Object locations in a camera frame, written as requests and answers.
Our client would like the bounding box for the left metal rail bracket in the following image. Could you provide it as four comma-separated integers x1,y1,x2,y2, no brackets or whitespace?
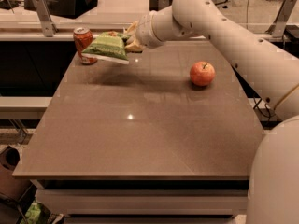
32,0,57,37

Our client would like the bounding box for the red apple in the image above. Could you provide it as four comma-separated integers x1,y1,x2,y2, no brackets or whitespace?
190,62,216,87

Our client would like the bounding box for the metal rail bracket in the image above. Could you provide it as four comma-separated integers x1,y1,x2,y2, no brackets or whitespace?
158,0,169,10
32,0,57,37
268,0,298,38

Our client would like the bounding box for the green bag under table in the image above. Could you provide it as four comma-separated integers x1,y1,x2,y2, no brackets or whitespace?
20,201,50,224

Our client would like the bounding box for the red coke can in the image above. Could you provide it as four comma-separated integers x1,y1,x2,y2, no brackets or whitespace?
73,27,97,64

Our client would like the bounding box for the black cable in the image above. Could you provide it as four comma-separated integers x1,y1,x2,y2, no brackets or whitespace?
252,95,277,119

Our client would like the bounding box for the green jalapeno chip bag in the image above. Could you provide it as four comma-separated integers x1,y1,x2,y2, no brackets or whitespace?
81,31,130,64

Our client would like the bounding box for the middle metal rail bracket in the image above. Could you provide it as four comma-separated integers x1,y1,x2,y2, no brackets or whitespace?
158,0,169,10

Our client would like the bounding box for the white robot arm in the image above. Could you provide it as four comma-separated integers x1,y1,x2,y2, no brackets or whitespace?
128,0,299,224

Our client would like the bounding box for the right metal rail bracket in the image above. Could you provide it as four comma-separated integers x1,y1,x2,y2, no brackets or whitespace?
268,0,298,38

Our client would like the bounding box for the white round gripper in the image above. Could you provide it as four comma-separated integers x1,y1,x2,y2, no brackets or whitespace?
123,11,164,53

